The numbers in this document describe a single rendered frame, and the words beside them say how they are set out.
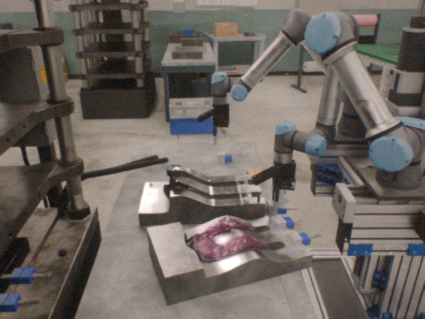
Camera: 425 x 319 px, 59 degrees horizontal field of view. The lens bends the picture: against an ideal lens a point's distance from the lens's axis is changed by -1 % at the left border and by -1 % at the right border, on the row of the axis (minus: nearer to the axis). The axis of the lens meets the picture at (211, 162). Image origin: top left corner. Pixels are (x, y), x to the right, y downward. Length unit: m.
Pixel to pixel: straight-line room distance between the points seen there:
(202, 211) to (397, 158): 0.73
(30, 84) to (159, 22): 6.31
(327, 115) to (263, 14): 6.53
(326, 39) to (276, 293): 0.79
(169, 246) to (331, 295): 1.15
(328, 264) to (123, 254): 1.32
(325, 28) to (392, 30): 7.58
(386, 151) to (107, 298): 0.95
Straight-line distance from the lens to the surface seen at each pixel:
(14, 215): 1.29
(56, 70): 1.47
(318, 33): 1.26
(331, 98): 1.44
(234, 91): 1.73
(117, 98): 5.40
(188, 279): 1.16
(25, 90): 1.64
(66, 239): 1.58
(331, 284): 2.23
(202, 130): 4.73
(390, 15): 8.74
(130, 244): 1.46
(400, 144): 1.22
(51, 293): 1.36
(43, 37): 1.42
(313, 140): 1.38
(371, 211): 1.43
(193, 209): 1.50
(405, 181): 1.42
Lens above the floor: 1.66
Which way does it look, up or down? 25 degrees down
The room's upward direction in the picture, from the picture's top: straight up
